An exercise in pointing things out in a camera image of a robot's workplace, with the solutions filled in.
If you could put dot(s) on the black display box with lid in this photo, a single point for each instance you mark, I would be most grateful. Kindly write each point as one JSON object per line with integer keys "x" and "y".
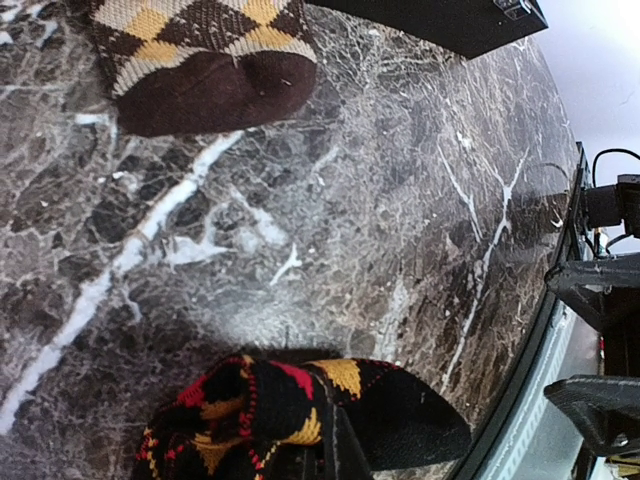
{"x": 469, "y": 28}

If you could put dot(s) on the red yellow black argyle sock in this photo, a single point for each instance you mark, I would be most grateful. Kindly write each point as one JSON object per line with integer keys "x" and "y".
{"x": 246, "y": 418}

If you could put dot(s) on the brown tan argyle sock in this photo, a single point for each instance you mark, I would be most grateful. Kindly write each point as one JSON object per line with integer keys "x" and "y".
{"x": 199, "y": 67}

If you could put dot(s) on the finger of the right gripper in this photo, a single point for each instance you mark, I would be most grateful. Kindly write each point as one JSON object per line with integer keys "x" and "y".
{"x": 604, "y": 292}
{"x": 604, "y": 409}

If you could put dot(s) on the black front rail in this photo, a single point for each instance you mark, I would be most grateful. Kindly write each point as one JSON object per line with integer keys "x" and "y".
{"x": 523, "y": 436}

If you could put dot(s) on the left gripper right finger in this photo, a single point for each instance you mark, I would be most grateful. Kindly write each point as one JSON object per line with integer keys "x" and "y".
{"x": 346, "y": 458}

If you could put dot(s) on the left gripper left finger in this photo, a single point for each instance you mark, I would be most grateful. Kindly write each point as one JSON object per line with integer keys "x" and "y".
{"x": 315, "y": 461}

